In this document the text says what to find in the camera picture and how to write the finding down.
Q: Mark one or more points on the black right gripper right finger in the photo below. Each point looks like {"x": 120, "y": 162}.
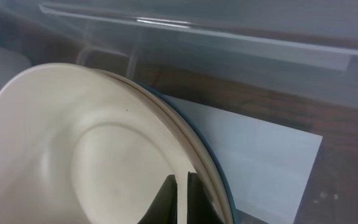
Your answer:
{"x": 200, "y": 209}

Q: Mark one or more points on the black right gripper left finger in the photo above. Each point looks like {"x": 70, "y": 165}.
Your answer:
{"x": 163, "y": 209}

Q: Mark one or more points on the beige plate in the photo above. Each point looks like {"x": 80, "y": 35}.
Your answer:
{"x": 205, "y": 167}
{"x": 78, "y": 146}

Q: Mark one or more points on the blue plate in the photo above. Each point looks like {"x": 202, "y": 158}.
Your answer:
{"x": 191, "y": 123}

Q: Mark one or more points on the white label in bin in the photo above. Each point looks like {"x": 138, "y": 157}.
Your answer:
{"x": 267, "y": 165}

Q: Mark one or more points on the clear plastic storage bin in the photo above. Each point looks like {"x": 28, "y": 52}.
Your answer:
{"x": 291, "y": 63}

